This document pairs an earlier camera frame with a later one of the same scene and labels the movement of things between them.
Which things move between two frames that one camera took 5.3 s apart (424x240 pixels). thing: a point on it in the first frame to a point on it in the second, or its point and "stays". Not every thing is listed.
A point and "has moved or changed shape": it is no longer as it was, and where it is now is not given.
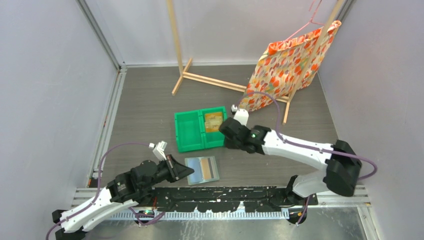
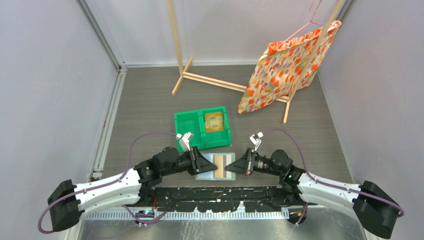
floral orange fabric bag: x=282 y=67 stays
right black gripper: x=229 y=145 to x=242 y=166
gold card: x=207 y=168 has moved or changed shape
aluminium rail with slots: x=169 y=215 stays
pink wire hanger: x=310 y=20 stays
